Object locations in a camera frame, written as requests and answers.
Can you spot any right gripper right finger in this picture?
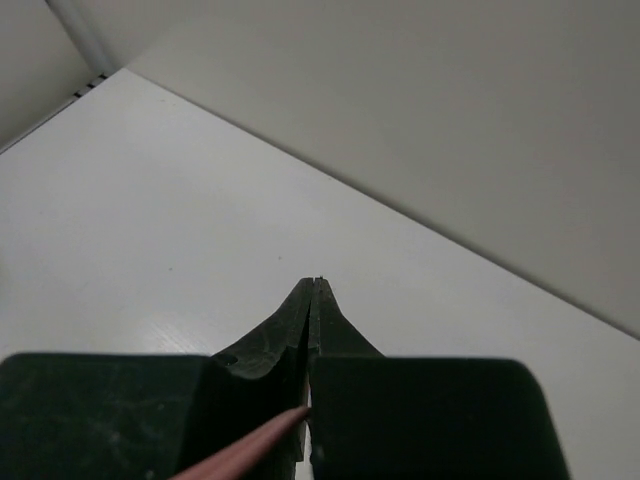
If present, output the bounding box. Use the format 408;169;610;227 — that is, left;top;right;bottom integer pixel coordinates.
309;278;570;479

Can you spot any pink headphone cable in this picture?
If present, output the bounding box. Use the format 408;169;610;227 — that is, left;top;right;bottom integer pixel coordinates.
169;405;311;480

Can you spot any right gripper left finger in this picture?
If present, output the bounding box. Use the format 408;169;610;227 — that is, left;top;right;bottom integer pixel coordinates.
1;279;311;479

